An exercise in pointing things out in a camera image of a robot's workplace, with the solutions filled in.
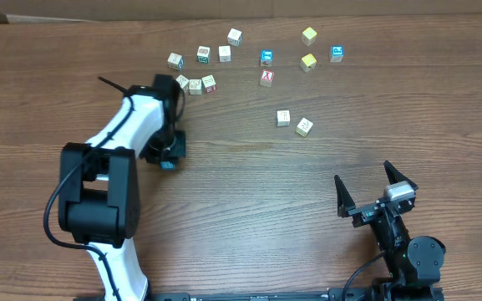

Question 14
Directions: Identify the green side wooden block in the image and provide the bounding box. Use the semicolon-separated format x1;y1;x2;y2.
196;46;211;64

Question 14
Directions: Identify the yellow top block upper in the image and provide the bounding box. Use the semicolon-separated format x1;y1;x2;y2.
301;27;317;46

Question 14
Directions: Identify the wooden block elephant picture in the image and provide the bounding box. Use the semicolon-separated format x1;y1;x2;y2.
189;79;203;95

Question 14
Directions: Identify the blue top block right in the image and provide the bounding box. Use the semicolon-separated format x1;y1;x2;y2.
330;45;344;63

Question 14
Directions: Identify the plain wooden block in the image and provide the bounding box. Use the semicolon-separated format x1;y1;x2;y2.
276;110;291;127
218;45;231;63

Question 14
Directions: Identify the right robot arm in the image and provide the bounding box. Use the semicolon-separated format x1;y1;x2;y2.
328;161;446;301

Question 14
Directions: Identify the yellow top block lower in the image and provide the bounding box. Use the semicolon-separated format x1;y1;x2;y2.
300;54;317;73

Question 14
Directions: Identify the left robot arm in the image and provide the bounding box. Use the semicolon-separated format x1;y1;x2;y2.
43;74;186;300

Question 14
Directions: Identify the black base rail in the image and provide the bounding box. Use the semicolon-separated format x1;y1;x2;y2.
145;288;444;301

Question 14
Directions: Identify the wooden block red side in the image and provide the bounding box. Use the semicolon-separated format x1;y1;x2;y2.
201;74;216;94

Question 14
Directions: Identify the wooden block blue side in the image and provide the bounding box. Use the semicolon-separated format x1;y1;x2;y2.
160;161;176;171

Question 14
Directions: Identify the wooden block top centre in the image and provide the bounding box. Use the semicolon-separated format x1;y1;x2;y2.
227;28;242;47

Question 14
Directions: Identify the cardboard sheet at back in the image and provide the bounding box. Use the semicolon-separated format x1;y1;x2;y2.
0;0;482;21

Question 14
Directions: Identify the plain wooden block upper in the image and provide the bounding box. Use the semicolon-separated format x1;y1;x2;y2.
218;45;231;63

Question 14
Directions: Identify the wooden block far left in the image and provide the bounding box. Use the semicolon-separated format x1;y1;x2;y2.
167;53;185;71

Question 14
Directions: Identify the red letter wooden block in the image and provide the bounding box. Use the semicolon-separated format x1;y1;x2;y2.
260;69;275;87

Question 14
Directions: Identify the blue top block centre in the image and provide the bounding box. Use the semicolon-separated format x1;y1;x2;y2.
260;49;273;67

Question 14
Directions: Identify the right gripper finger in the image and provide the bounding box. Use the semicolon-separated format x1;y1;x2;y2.
383;161;419;191
334;175;356;217

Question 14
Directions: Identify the wooden block letter X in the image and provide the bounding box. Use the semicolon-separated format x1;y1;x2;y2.
176;74;190;94

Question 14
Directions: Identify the wooden block yellow side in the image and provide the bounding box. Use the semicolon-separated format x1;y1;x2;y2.
295;118;313;137

